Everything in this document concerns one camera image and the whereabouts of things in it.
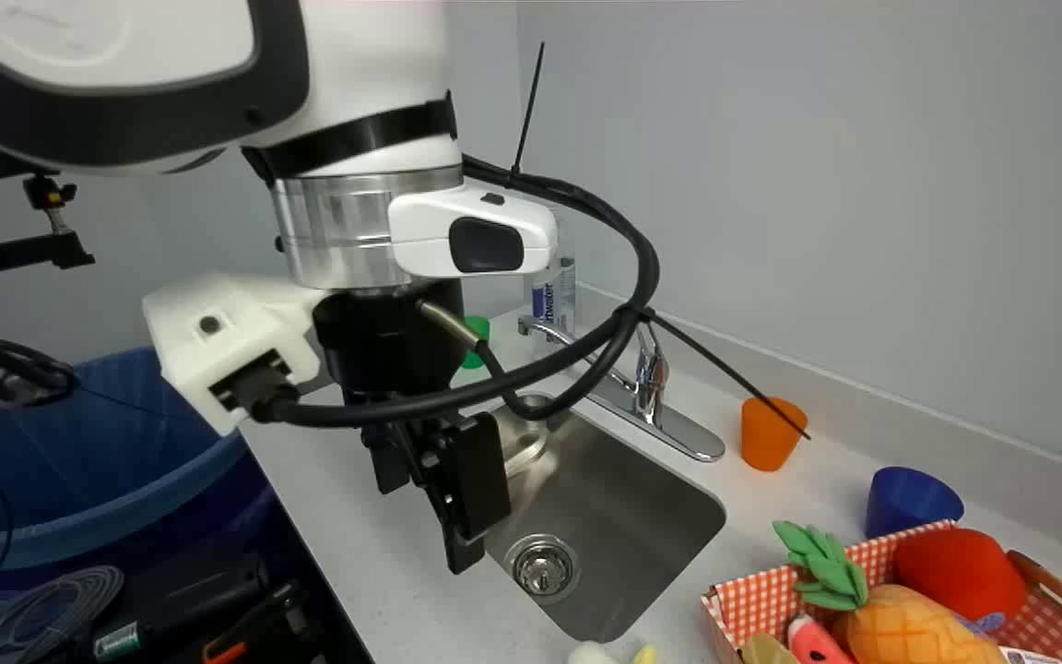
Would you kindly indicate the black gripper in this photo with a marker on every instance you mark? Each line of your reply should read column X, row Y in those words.
column 385, row 347

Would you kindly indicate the chrome faucet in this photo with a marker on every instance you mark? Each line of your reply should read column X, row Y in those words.
column 641, row 399

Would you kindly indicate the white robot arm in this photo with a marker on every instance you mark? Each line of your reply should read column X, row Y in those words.
column 348, row 121

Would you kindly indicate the stainless steel sink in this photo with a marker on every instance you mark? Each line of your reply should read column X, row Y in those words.
column 594, row 528

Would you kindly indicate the green plastic cup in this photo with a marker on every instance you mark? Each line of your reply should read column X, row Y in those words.
column 472, row 335

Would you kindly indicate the toy banana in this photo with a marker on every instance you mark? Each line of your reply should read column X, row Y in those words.
column 614, row 654

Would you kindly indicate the clear water bottle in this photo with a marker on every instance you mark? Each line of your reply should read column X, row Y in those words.
column 553, row 298

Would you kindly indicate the orange plastic cup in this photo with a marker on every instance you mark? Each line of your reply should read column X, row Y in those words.
column 768, row 435

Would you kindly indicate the blue trash bin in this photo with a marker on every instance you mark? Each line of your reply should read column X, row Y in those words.
column 118, row 467

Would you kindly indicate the toy watermelon slice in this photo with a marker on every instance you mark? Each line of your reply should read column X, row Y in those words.
column 814, row 642

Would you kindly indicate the blue plastic cup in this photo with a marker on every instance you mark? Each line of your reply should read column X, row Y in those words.
column 906, row 501

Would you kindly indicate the toy pineapple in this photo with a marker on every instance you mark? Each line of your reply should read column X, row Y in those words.
column 877, row 622

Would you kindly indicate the checkered toy food basket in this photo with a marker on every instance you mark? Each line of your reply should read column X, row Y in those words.
column 751, row 614

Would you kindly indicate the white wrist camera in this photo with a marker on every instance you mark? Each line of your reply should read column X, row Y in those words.
column 212, row 326

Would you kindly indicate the black camera on stand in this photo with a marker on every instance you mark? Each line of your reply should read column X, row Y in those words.
column 35, row 219

